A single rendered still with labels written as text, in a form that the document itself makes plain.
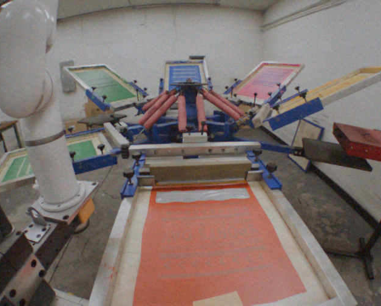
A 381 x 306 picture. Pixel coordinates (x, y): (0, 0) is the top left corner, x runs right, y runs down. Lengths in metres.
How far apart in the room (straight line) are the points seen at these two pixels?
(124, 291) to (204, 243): 0.25
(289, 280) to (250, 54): 4.92
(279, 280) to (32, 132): 0.65
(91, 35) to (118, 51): 0.85
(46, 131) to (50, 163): 0.07
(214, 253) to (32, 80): 0.56
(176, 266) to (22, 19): 0.60
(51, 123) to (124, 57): 4.60
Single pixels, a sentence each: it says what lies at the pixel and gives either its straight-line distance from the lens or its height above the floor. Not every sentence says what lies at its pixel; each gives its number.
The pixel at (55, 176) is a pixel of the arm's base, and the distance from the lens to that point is 0.47.
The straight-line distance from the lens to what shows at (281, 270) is 0.57.
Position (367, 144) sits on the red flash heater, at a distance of 1.29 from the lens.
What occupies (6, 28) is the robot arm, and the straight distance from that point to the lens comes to 0.38.
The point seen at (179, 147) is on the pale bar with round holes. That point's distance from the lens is 0.97.
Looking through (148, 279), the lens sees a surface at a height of 0.95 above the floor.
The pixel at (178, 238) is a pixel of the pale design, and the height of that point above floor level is 0.95.
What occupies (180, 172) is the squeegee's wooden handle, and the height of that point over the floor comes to 1.03.
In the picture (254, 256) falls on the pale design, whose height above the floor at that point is 0.95.
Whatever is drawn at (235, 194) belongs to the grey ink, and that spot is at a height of 0.96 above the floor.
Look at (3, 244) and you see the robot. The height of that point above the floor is 1.17.
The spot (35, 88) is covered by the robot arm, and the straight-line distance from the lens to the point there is 0.36.
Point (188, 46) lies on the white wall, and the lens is 4.85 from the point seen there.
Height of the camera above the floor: 1.40
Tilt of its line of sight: 24 degrees down
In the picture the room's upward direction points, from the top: 1 degrees counter-clockwise
